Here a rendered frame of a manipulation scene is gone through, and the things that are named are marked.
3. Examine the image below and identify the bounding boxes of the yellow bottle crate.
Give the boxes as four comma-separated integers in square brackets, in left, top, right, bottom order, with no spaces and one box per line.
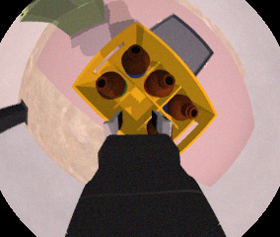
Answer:
[72,22,217,154]

